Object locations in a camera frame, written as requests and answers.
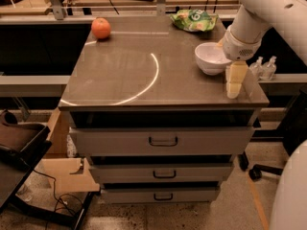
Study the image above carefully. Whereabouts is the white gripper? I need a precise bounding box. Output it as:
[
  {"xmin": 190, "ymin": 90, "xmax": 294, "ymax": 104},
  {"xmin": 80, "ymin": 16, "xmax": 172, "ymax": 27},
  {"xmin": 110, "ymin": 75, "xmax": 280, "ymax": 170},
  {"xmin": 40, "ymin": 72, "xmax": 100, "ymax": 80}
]
[{"xmin": 216, "ymin": 26, "xmax": 261, "ymax": 99}]

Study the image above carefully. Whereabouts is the white bowl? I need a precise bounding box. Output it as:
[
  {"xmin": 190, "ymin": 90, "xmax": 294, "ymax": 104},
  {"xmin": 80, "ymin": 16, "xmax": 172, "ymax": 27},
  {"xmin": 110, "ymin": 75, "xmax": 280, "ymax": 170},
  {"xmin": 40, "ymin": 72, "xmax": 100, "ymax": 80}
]
[{"xmin": 195, "ymin": 42, "xmax": 231, "ymax": 76}]

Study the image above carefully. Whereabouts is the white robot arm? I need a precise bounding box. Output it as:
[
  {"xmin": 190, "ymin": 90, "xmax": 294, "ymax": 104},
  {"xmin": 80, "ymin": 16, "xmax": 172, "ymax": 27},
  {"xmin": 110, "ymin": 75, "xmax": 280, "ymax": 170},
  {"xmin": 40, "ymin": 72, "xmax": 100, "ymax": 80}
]
[{"xmin": 222, "ymin": 0, "xmax": 307, "ymax": 230}]

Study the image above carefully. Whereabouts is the clear plastic bottle left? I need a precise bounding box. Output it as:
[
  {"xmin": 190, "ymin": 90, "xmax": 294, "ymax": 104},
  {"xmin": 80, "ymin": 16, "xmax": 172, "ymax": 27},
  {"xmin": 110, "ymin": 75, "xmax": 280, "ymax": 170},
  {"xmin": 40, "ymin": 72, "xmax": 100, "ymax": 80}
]
[{"xmin": 249, "ymin": 57, "xmax": 263, "ymax": 80}]

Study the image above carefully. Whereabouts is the clear plastic bottle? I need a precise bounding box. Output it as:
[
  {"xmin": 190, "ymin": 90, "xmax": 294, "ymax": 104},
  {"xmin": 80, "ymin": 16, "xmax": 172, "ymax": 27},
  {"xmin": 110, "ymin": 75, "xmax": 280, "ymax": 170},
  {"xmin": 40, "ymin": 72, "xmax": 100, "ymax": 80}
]
[
  {"xmin": 249, "ymin": 57, "xmax": 263, "ymax": 80},
  {"xmin": 260, "ymin": 56, "xmax": 276, "ymax": 81}
]

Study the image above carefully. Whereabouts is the clear plastic bottle right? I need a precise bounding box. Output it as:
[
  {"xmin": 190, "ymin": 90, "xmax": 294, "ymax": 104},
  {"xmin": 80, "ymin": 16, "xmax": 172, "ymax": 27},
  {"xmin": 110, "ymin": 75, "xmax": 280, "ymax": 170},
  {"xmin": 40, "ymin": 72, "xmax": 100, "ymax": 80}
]
[{"xmin": 260, "ymin": 56, "xmax": 276, "ymax": 81}]

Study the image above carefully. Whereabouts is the green chip bag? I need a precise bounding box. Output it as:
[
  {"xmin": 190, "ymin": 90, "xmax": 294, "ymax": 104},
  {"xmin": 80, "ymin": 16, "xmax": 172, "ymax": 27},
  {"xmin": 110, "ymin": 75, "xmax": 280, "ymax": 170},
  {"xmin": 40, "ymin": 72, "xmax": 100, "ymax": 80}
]
[{"xmin": 170, "ymin": 10, "xmax": 218, "ymax": 33}]

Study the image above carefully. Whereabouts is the grey drawer cabinet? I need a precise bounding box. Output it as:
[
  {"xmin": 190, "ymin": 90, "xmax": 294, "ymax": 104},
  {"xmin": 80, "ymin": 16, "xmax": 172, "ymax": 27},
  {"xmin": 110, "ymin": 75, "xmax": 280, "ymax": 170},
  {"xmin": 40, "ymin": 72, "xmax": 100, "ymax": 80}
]
[{"xmin": 59, "ymin": 16, "xmax": 269, "ymax": 193}]

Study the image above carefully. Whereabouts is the middle grey drawer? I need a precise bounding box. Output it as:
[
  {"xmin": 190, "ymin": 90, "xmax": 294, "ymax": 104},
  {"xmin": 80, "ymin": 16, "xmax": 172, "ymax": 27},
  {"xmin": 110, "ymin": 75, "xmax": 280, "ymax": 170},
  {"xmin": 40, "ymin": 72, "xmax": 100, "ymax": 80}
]
[{"xmin": 89, "ymin": 163, "xmax": 233, "ymax": 184}]

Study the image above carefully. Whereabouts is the grey drawer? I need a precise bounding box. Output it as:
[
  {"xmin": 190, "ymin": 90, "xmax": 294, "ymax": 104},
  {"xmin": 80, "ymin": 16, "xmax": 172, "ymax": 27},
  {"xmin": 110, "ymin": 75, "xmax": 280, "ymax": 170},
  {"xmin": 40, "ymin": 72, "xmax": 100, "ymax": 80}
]
[
  {"xmin": 102, "ymin": 187, "xmax": 220, "ymax": 204},
  {"xmin": 70, "ymin": 126, "xmax": 254, "ymax": 156},
  {"xmin": 89, "ymin": 163, "xmax": 233, "ymax": 184}
]

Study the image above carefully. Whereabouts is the orange fruit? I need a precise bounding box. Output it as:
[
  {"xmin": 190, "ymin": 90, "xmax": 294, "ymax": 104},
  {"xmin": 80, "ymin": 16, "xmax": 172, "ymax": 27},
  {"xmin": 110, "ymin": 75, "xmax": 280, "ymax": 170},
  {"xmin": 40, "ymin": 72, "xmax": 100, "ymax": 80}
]
[{"xmin": 91, "ymin": 17, "xmax": 111, "ymax": 39}]

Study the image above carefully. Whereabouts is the top grey drawer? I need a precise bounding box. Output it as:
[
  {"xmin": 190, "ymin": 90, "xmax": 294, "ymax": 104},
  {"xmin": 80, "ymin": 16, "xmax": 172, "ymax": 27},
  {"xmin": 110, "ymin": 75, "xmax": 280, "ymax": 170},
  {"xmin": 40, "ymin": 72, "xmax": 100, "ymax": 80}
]
[{"xmin": 70, "ymin": 126, "xmax": 254, "ymax": 156}]

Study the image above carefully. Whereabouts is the bottom grey drawer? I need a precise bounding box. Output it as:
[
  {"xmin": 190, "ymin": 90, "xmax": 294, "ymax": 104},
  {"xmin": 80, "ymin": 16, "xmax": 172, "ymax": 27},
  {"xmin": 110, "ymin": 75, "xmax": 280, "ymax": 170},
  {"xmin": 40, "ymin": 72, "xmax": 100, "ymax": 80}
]
[{"xmin": 102, "ymin": 187, "xmax": 220, "ymax": 204}]

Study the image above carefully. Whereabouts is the cardboard box piece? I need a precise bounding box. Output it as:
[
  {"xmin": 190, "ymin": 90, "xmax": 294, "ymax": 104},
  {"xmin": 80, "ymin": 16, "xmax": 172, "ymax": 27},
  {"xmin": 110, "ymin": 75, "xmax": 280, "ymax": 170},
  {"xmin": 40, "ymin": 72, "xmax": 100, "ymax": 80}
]
[{"xmin": 42, "ymin": 108, "xmax": 100, "ymax": 193}]

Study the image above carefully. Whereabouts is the black tray cart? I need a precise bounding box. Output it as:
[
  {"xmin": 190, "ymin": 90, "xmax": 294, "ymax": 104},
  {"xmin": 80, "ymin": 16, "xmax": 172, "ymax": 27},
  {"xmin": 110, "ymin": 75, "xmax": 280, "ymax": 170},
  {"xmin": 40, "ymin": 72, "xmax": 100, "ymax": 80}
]
[{"xmin": 0, "ymin": 110, "xmax": 94, "ymax": 230}]

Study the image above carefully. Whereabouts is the black floor cable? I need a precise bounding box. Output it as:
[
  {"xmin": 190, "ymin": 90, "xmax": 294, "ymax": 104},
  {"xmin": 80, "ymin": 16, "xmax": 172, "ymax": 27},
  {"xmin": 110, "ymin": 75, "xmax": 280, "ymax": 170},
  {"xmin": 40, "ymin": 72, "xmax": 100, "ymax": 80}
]
[{"xmin": 33, "ymin": 169, "xmax": 84, "ymax": 230}]

